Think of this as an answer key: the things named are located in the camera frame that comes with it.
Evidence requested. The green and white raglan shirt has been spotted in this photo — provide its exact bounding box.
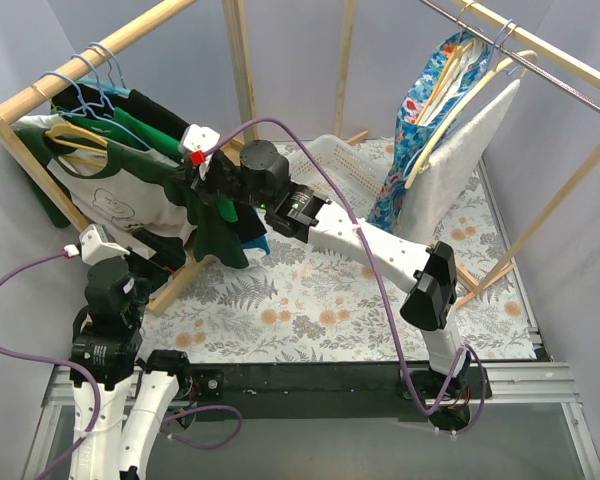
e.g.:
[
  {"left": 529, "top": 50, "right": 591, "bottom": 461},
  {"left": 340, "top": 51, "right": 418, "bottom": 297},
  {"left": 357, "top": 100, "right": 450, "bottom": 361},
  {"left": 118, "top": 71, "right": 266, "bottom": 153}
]
[{"left": 14, "top": 115, "right": 249, "bottom": 269}]

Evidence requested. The bright green t shirt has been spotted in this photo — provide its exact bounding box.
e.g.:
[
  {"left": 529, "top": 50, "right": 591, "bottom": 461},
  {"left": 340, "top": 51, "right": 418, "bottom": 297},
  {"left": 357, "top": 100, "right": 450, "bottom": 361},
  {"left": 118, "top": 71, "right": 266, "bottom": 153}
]
[{"left": 59, "top": 107, "right": 241, "bottom": 224}]

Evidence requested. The light blue wire hanger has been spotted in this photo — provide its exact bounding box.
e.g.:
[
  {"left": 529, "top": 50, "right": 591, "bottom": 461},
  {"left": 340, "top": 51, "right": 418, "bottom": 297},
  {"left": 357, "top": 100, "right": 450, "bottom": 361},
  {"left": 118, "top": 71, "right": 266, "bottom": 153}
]
[
  {"left": 71, "top": 53, "right": 115, "bottom": 119},
  {"left": 41, "top": 71, "right": 150, "bottom": 149},
  {"left": 88, "top": 42, "right": 129, "bottom": 93}
]

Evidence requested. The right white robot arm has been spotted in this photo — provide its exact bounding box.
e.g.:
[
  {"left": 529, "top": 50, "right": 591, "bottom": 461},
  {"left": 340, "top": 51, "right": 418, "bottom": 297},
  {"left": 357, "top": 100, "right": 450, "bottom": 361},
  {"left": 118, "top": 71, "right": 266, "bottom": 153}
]
[{"left": 180, "top": 140, "right": 472, "bottom": 405}]

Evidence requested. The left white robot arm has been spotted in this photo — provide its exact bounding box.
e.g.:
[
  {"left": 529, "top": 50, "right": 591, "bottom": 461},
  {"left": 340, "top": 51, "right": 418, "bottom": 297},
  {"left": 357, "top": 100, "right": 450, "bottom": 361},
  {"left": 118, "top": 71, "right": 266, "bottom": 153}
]
[{"left": 69, "top": 224, "right": 194, "bottom": 479}]

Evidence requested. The teal t shirt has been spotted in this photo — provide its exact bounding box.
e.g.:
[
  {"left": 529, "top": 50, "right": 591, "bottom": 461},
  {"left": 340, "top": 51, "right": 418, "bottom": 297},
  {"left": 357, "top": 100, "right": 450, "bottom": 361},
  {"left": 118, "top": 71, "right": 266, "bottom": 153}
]
[{"left": 241, "top": 235, "right": 271, "bottom": 255}]

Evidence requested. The black t shirt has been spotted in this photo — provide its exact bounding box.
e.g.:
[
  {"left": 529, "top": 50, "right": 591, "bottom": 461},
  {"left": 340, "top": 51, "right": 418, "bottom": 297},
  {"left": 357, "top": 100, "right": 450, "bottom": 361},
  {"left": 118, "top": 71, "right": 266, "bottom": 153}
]
[{"left": 52, "top": 84, "right": 266, "bottom": 244}]

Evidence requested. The teal plastic hanger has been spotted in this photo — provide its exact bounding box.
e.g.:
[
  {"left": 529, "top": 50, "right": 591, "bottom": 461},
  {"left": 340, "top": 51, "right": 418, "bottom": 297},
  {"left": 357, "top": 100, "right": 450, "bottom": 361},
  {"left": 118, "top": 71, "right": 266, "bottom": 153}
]
[{"left": 77, "top": 78, "right": 131, "bottom": 97}]

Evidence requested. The cream wooden hanger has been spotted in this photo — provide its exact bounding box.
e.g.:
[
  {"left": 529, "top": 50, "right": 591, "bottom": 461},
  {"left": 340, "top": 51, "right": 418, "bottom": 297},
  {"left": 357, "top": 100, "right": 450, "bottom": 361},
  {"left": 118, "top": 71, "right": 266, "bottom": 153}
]
[{"left": 404, "top": 58, "right": 515, "bottom": 189}]

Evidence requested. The floral patterned table mat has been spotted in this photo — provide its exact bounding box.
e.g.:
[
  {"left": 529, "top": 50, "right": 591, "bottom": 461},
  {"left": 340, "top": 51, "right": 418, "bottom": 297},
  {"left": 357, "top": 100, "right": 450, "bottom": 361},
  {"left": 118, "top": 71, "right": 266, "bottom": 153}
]
[{"left": 140, "top": 168, "right": 536, "bottom": 363}]

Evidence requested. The white plastic laundry basket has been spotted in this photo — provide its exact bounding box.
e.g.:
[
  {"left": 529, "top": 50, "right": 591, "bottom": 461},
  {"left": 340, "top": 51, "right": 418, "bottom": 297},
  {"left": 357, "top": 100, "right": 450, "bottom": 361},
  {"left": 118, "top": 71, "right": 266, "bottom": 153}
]
[{"left": 283, "top": 134, "right": 392, "bottom": 218}]

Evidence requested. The white fleece garment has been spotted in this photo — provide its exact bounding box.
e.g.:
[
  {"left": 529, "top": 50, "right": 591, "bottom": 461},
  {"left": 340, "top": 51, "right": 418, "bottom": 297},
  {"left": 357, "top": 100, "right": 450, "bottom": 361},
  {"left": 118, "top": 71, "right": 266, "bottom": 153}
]
[{"left": 393, "top": 80, "right": 521, "bottom": 244}]

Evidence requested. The wooden clothes rack left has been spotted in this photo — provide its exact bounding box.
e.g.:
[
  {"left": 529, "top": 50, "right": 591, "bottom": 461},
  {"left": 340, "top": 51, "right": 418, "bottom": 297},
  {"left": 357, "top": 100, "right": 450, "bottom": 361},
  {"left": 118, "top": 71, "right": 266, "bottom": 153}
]
[{"left": 0, "top": 1, "right": 256, "bottom": 316}]

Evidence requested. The wooden clothes rack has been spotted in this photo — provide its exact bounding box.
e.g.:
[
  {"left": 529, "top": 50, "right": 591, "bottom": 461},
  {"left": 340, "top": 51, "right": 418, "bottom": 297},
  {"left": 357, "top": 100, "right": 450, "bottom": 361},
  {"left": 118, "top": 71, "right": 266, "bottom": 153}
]
[
  {"left": 345, "top": 1, "right": 600, "bottom": 313},
  {"left": 0, "top": 1, "right": 256, "bottom": 316}
]

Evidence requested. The blue floral garment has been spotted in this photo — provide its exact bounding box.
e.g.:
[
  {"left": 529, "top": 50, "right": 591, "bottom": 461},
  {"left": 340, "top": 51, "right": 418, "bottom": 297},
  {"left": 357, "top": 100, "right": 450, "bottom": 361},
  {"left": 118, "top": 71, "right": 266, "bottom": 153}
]
[{"left": 367, "top": 32, "right": 493, "bottom": 233}]

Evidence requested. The metal hanging rod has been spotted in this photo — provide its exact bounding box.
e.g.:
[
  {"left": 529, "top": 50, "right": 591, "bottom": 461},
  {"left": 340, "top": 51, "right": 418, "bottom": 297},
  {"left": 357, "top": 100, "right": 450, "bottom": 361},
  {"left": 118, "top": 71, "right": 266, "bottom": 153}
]
[{"left": 421, "top": 0, "right": 600, "bottom": 115}]

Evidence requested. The wooden clothes rack right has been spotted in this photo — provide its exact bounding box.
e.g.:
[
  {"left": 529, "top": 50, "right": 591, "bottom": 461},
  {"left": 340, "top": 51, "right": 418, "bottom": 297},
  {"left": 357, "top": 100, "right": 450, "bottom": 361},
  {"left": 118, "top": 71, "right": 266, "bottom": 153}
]
[{"left": 345, "top": 1, "right": 600, "bottom": 313}]

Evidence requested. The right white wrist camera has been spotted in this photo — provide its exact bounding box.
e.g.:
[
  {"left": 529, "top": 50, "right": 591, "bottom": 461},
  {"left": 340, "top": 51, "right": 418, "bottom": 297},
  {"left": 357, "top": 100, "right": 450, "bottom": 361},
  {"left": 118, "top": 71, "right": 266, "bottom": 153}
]
[{"left": 179, "top": 124, "right": 220, "bottom": 167}]

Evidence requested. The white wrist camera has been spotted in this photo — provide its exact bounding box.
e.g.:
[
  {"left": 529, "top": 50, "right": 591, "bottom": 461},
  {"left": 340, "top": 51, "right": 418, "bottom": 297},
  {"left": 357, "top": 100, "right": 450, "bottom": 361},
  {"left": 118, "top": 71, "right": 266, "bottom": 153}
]
[
  {"left": 179, "top": 124, "right": 220, "bottom": 167},
  {"left": 63, "top": 224, "right": 130, "bottom": 266}
]

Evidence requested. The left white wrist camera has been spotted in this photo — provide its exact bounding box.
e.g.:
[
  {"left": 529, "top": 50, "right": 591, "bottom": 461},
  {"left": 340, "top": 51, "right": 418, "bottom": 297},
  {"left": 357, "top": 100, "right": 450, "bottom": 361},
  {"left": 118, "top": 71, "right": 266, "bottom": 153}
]
[{"left": 63, "top": 224, "right": 130, "bottom": 266}]

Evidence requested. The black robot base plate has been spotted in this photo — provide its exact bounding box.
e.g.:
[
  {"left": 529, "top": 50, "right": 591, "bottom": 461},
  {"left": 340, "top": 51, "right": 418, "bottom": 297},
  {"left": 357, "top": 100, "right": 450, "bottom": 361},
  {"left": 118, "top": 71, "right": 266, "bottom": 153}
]
[{"left": 134, "top": 360, "right": 492, "bottom": 420}]

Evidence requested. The blue wire hanger right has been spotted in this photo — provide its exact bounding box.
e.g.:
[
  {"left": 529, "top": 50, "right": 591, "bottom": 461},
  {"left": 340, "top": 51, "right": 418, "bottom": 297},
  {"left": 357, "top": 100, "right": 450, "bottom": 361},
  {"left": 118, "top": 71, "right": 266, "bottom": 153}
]
[{"left": 491, "top": 19, "right": 517, "bottom": 55}]

